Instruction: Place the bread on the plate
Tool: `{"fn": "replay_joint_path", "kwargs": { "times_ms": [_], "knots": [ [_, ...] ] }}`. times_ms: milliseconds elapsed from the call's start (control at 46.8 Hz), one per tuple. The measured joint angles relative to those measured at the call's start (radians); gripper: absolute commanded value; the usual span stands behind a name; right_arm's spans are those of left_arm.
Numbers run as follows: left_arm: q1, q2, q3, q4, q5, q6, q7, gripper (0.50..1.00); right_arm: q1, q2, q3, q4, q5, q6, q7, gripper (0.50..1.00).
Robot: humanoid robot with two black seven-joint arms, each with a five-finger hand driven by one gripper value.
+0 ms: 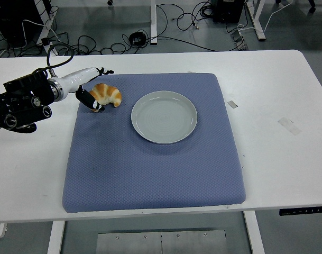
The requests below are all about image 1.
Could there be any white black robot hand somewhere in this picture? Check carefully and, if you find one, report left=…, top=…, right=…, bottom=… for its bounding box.
left=60, top=67, right=115, bottom=113

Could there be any golden croissant bread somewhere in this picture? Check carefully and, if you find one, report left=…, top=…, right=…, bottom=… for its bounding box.
left=88, top=83, right=123, bottom=113

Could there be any grey round plate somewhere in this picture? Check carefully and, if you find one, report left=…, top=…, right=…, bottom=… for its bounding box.
left=131, top=90, right=198, bottom=145

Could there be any large black equipment box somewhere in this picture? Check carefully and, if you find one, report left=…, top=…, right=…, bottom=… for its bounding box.
left=0, top=0, right=52, bottom=48

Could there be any white background desk leg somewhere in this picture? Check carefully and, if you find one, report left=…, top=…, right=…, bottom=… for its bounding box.
left=246, top=0, right=267, bottom=42
left=150, top=0, right=159, bottom=45

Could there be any blue quilted mat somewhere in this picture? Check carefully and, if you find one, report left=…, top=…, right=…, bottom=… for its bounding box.
left=61, top=72, right=247, bottom=214

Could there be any white table leg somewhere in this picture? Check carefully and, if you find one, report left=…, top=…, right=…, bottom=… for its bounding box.
left=47, top=220, right=66, bottom=254
left=243, top=211, right=265, bottom=254

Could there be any black computer tower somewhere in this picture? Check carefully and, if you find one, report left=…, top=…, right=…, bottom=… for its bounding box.
left=212, top=0, right=247, bottom=23

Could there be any grey foot pedal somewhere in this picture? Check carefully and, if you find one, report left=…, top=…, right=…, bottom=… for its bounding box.
left=230, top=29, right=250, bottom=51

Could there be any large clear tape piece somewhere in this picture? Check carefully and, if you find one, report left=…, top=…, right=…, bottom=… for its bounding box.
left=277, top=116, right=303, bottom=136

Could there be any black table control panel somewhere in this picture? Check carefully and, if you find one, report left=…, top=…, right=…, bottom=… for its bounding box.
left=279, top=206, right=322, bottom=217

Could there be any coiled black cable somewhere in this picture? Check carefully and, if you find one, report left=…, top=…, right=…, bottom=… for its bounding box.
left=128, top=31, right=148, bottom=46

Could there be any looped black floor cable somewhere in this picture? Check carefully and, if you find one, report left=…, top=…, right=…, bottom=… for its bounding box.
left=157, top=0, right=213, bottom=32

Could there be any white floor cable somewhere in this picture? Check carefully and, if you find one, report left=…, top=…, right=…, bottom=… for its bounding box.
left=237, top=0, right=293, bottom=32

